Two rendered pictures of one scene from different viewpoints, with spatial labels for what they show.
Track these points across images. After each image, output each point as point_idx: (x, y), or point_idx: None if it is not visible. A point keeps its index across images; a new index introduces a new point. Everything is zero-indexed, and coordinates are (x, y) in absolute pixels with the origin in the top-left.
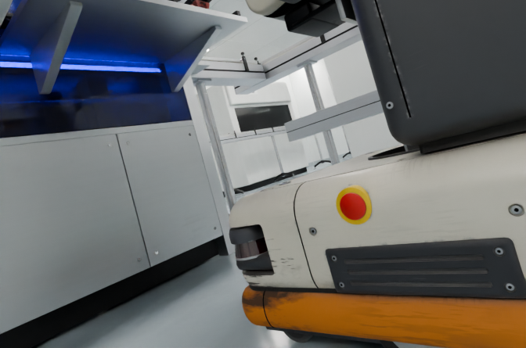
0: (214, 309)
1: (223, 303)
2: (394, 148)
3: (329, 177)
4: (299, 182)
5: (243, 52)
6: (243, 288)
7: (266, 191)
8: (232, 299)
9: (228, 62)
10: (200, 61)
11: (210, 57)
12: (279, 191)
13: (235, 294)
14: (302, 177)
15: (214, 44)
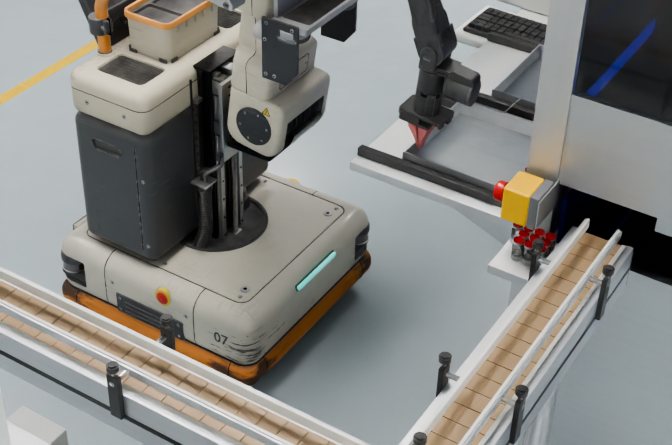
0: (427, 341)
1: (422, 347)
2: (228, 270)
3: (300, 188)
4: (316, 199)
5: (441, 352)
6: (411, 370)
7: (338, 202)
8: (414, 351)
9: (481, 341)
10: (500, 250)
11: (523, 297)
12: (328, 195)
13: (415, 360)
14: (316, 228)
15: (429, 198)
